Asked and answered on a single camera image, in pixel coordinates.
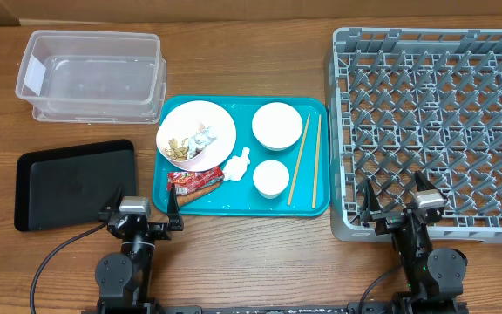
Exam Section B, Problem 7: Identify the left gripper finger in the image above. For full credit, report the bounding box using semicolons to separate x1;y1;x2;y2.
166;184;180;223
100;184;124;213

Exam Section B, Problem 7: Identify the white tissue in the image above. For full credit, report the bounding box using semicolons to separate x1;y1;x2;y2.
222;147;250;181

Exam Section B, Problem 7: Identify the clear plastic bin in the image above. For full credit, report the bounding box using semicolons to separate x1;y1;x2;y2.
15;30;166;124

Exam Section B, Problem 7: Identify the white plate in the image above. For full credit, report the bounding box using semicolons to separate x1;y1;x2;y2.
156;100;237;172

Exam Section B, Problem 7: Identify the pink bowl with food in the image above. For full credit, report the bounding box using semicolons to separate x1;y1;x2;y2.
156;114;205;164

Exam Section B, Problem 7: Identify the large white bowl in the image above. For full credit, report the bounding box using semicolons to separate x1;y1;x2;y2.
252;102;303;151

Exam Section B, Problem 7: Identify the foil ball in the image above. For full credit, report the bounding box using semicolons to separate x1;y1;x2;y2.
187;126;217;159

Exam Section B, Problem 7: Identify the orange carrot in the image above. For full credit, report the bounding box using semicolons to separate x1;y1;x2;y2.
177;181;222;207

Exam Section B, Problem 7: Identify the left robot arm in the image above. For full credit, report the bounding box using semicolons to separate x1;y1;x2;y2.
95;187;184;314

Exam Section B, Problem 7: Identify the teal serving tray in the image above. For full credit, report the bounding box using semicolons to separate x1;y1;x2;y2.
152;94;331;218

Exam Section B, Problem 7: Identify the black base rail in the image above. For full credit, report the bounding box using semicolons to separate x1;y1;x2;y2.
159;303;396;314

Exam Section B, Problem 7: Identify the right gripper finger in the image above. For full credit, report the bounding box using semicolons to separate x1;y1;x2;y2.
414;170;437;193
361;178;381;214

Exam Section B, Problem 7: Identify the grey dishwasher rack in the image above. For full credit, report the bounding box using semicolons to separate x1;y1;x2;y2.
325;27;502;243

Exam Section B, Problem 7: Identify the red snack wrapper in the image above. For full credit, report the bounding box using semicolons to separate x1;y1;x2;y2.
166;166;224;195

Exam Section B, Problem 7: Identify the wooden chopstick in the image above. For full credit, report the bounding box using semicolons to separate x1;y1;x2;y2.
311;114;322;209
287;114;310;206

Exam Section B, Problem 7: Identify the black tray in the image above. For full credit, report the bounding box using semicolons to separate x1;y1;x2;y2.
14;140;137;232

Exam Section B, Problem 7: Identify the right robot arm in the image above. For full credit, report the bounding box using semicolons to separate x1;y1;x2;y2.
355;171;468;313

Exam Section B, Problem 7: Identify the small white cup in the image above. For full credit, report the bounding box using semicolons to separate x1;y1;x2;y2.
253;160;289;199

